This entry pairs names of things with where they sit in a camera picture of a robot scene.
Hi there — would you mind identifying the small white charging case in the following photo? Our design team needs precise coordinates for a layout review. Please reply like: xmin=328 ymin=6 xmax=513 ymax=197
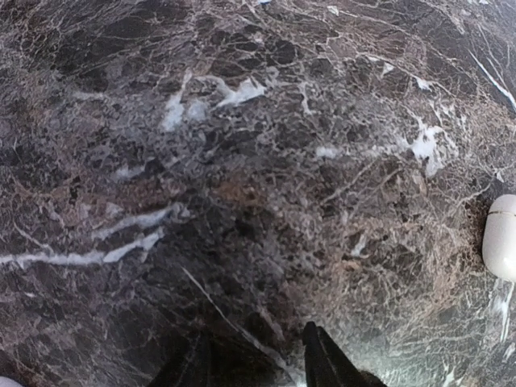
xmin=482 ymin=194 xmax=516 ymax=282

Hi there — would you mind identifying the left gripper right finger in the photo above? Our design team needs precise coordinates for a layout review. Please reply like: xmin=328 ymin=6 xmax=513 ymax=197
xmin=302 ymin=322 xmax=386 ymax=387

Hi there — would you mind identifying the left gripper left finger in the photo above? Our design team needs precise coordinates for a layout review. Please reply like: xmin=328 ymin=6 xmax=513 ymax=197
xmin=148 ymin=331 xmax=212 ymax=387

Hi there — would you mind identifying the white oval charging case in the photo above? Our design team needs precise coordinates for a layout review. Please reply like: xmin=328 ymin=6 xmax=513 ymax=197
xmin=0 ymin=377 xmax=23 ymax=387

